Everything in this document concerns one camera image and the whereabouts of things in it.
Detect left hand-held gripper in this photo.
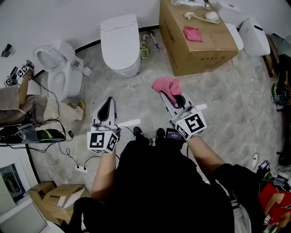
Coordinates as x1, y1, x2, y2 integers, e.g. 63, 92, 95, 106
87, 96, 121, 155

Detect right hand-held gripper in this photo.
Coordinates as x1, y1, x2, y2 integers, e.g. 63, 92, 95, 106
160, 92, 207, 140

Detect pink microfibre cloth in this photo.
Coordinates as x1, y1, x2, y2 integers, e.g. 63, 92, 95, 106
183, 25, 204, 43
151, 76, 183, 106

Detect white flat-lid smart toilet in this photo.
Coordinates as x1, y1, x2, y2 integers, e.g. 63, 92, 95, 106
100, 14, 141, 78

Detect person's right forearm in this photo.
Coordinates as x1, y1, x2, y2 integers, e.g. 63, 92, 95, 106
186, 136, 226, 181

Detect person's left forearm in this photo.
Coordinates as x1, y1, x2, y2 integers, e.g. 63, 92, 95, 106
90, 152, 118, 203

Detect black green shoulder bag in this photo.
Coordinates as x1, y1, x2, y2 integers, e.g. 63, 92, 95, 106
35, 128, 67, 143

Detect white toilet with tank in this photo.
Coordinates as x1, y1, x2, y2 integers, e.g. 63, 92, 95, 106
214, 0, 245, 51
32, 39, 84, 102

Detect black device with screen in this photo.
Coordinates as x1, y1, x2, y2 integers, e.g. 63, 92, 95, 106
165, 127, 186, 143

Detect person's black left shoe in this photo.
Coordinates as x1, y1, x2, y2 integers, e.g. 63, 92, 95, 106
133, 126, 144, 140

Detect person's black trousers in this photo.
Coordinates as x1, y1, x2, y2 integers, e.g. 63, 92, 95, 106
118, 135, 189, 169

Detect large cardboard box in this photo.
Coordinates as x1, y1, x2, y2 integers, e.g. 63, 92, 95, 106
158, 0, 239, 77

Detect white power strip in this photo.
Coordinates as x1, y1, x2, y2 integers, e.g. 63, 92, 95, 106
75, 164, 89, 174

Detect large green brush holder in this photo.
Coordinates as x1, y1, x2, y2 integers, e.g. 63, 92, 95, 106
140, 47, 152, 60

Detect grey backpack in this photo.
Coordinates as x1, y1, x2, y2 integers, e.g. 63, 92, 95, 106
0, 124, 39, 144

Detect white fluffy round pad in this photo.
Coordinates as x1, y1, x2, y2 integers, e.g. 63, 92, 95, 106
204, 11, 220, 22

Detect small cardboard box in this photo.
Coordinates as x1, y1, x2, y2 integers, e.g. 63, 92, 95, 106
27, 181, 58, 201
41, 183, 86, 226

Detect person's dark shirt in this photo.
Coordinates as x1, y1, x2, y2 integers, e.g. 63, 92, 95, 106
68, 159, 261, 233

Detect bagged white brush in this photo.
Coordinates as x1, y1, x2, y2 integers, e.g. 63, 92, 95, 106
170, 0, 207, 8

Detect black charger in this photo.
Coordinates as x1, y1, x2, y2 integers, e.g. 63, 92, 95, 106
257, 160, 271, 171

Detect black backpack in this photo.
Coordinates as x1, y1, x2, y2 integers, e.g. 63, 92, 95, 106
270, 53, 291, 107

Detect black metal rack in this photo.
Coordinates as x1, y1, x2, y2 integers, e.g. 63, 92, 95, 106
277, 106, 291, 167

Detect framed dark picture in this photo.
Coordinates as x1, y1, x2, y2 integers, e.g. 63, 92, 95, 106
0, 163, 27, 203

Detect black floor cable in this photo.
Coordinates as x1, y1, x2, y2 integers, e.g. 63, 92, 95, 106
58, 136, 80, 168

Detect white floor cable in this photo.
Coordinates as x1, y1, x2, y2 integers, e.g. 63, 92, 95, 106
231, 56, 260, 147

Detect blue-handled black toilet brush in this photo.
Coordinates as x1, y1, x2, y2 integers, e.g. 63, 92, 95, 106
148, 31, 161, 52

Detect white brush cream handle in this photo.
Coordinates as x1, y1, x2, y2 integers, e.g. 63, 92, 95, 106
183, 11, 221, 25

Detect black wall-mounted holder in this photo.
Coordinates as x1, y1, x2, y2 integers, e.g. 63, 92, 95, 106
0, 43, 13, 58

